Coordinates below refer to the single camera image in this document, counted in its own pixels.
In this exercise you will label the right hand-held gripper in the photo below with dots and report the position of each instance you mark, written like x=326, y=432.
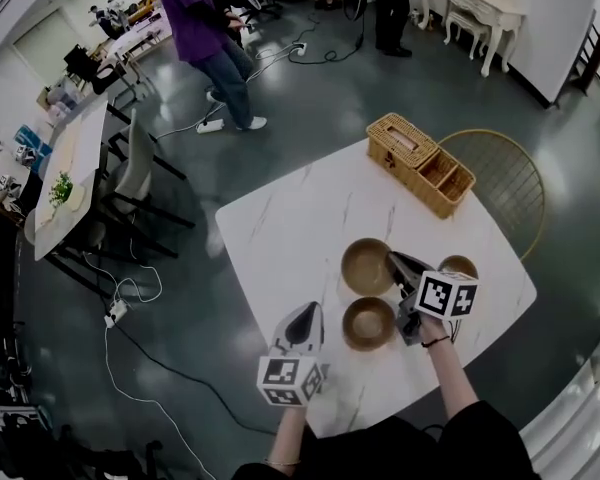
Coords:
x=445, y=295

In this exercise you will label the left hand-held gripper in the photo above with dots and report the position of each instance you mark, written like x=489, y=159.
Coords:
x=285, y=378

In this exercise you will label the beige ceramic bowl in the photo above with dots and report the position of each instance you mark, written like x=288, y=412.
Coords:
x=369, y=324
x=457, y=263
x=366, y=267

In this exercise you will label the person's right forearm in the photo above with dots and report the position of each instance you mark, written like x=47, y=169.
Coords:
x=450, y=378

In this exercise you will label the person's left forearm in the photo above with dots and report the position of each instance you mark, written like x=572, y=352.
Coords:
x=287, y=435

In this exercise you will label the black wrist band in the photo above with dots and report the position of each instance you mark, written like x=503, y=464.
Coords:
x=435, y=341

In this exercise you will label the woven wicker basket box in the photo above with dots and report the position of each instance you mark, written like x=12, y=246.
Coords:
x=400, y=148

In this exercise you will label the person's black clothing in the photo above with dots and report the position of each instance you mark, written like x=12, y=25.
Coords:
x=405, y=450

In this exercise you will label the white power strip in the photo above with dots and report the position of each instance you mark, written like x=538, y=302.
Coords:
x=116, y=312
x=210, y=127
x=299, y=48

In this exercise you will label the grey dining chair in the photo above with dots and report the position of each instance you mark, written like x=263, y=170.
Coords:
x=135, y=163

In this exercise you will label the white ornate stool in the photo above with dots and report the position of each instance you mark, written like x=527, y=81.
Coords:
x=467, y=23

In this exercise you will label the white ornate vanity desk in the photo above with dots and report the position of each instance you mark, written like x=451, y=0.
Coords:
x=480, y=3

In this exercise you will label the green potted plant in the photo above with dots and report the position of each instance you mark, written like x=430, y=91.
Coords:
x=61, y=188

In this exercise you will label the white side table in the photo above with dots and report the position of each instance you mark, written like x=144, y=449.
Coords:
x=87, y=138

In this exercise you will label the wooden staircase with black rail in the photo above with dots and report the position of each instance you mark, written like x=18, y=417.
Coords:
x=595, y=48

